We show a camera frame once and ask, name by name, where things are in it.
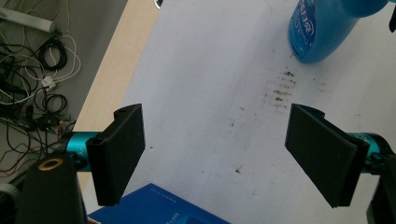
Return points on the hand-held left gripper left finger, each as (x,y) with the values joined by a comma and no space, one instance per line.
(116,161)

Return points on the white paper sheet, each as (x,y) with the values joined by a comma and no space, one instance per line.
(202,77)

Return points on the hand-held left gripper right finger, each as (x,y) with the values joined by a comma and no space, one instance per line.
(323,155)

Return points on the grey plastic tube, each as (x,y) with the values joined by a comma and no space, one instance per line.
(28,20)

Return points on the blue bottle with white cap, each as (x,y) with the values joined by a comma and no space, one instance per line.
(327,31)

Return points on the blue cardboard box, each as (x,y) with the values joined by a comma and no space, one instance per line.
(155,205)

